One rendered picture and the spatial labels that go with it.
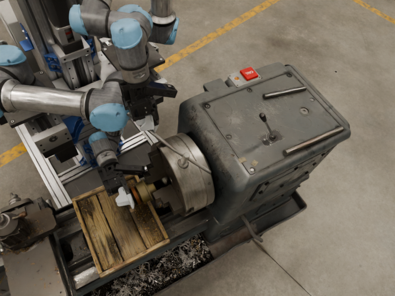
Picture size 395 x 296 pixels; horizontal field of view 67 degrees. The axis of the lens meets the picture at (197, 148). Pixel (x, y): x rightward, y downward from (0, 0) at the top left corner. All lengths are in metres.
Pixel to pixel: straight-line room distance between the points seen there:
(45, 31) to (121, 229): 0.87
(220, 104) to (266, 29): 2.72
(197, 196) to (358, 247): 1.77
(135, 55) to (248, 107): 0.58
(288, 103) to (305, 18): 3.02
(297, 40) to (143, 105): 3.12
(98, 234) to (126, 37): 0.85
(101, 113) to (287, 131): 0.69
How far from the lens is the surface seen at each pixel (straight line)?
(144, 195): 1.15
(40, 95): 1.11
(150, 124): 0.96
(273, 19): 4.07
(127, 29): 0.79
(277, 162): 1.12
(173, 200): 1.14
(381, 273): 2.69
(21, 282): 1.30
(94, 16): 0.92
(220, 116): 1.17
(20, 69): 1.27
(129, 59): 0.81
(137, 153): 2.28
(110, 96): 1.01
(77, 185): 2.23
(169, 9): 1.30
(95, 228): 1.37
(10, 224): 1.18
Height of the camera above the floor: 2.17
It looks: 58 degrees down
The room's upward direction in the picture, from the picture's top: 11 degrees clockwise
